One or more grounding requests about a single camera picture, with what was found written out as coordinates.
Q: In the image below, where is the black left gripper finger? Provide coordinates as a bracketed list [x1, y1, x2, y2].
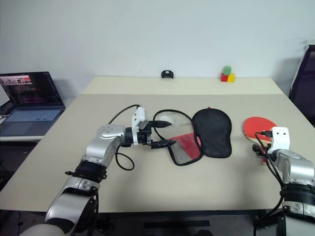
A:
[151, 139, 177, 149]
[150, 120, 173, 129]

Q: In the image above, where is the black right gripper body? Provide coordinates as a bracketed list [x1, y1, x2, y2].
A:
[252, 144, 266, 158]

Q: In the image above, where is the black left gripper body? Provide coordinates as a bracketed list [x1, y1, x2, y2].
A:
[136, 121, 155, 148]

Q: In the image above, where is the red table tennis paddle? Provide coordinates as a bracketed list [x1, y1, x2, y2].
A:
[242, 116, 278, 166]

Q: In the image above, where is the black mesh paddle case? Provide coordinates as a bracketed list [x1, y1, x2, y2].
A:
[153, 106, 233, 167]

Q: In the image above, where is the black office chair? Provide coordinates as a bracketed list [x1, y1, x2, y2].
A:
[288, 44, 315, 119]

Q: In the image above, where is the dark rounded shape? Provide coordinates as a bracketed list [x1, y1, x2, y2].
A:
[194, 228, 215, 236]

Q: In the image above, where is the open laptop computer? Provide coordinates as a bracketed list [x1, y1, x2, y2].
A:
[0, 71, 66, 137]

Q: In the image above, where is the beige rounded shape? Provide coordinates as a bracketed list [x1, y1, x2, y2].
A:
[18, 222, 66, 236]

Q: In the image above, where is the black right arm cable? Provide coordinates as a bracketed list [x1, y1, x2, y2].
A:
[253, 130, 286, 231]

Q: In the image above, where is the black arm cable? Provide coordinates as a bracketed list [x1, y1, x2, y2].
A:
[253, 130, 286, 231]
[108, 104, 141, 171]

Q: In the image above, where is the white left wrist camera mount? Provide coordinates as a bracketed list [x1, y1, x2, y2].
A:
[131, 106, 147, 145]

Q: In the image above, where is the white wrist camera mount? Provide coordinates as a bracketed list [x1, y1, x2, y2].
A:
[131, 106, 147, 145]
[267, 126, 290, 154]

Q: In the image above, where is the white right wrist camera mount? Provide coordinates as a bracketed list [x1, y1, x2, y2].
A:
[267, 126, 290, 154]

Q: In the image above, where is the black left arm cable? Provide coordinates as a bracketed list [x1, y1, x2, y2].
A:
[108, 104, 141, 171]

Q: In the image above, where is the black table frame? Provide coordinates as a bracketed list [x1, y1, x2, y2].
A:
[97, 208, 268, 229]

